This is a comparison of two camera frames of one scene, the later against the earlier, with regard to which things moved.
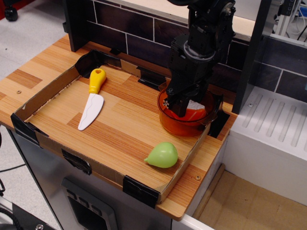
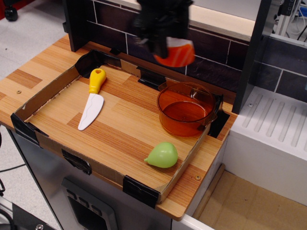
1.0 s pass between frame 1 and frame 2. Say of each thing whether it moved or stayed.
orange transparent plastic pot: stayed
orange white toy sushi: moved
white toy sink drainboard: stayed
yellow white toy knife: stayed
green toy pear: stayed
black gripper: moved
